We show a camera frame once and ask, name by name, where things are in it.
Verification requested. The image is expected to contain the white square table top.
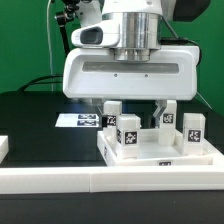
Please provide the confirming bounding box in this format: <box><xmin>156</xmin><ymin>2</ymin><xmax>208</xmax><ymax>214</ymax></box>
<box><xmin>97</xmin><ymin>129</ymin><xmax>224</xmax><ymax>167</ymax></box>

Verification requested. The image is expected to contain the white marker base plate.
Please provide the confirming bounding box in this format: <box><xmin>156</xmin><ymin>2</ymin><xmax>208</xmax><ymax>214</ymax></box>
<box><xmin>55</xmin><ymin>113</ymin><xmax>99</xmax><ymax>127</ymax></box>

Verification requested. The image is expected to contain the white U-shaped obstacle fence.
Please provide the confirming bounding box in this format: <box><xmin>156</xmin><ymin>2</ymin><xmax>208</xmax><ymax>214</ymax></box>
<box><xmin>0</xmin><ymin>134</ymin><xmax>224</xmax><ymax>195</ymax></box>

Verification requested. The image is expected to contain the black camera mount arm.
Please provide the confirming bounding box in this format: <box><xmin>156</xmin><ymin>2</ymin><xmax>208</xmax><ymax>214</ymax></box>
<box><xmin>55</xmin><ymin>0</ymin><xmax>80</xmax><ymax>55</ymax></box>

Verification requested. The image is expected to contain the white cable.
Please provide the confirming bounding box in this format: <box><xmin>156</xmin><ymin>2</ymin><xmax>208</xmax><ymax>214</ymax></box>
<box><xmin>46</xmin><ymin>0</ymin><xmax>55</xmax><ymax>92</ymax></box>

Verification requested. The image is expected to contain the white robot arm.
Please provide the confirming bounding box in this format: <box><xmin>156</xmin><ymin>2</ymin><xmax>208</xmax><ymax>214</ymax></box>
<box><xmin>63</xmin><ymin>0</ymin><xmax>211</xmax><ymax>119</ymax></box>

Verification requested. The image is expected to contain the black cable bundle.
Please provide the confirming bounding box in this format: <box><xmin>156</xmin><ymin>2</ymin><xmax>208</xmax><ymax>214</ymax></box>
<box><xmin>17</xmin><ymin>73</ymin><xmax>65</xmax><ymax>93</ymax></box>

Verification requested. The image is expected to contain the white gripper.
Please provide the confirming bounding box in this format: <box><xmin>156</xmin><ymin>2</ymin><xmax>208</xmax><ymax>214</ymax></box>
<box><xmin>63</xmin><ymin>45</ymin><xmax>199</xmax><ymax>128</ymax></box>

